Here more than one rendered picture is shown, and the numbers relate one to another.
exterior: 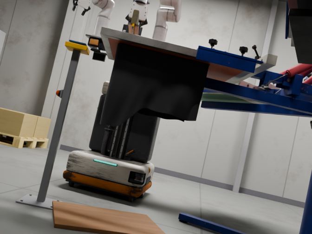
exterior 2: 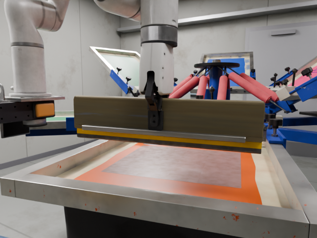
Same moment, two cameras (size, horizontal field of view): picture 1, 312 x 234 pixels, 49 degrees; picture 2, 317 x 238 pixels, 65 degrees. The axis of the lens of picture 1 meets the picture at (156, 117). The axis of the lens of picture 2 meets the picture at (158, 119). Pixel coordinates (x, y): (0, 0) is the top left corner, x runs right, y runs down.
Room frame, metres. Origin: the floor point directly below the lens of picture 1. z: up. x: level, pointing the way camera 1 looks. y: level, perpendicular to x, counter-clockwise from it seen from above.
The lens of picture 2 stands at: (1.77, 0.72, 1.17)
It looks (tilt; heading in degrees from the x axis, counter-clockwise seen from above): 8 degrees down; 291
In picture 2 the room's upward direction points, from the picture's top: straight up
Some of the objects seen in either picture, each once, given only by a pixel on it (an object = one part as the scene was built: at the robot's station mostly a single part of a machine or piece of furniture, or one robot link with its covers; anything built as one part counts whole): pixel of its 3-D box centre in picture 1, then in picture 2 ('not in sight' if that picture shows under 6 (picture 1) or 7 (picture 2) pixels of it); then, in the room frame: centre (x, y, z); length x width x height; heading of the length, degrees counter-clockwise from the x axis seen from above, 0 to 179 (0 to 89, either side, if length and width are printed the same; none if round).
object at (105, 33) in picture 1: (172, 61); (184, 150); (1.97, -0.02, 0.97); 0.79 x 0.58 x 0.04; 93
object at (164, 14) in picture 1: (164, 18); (29, 22); (2.46, 0.10, 1.37); 0.13 x 0.10 x 0.16; 76
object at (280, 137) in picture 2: (225, 60); (271, 139); (1.71, -0.28, 0.98); 0.30 x 0.05 x 0.07; 93
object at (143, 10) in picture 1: (138, 11); (158, 67); (1.96, 0.23, 1.21); 0.10 x 0.08 x 0.11; 93
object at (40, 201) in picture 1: (59, 122); not in sight; (2.06, 0.55, 0.48); 0.22 x 0.22 x 0.96; 3
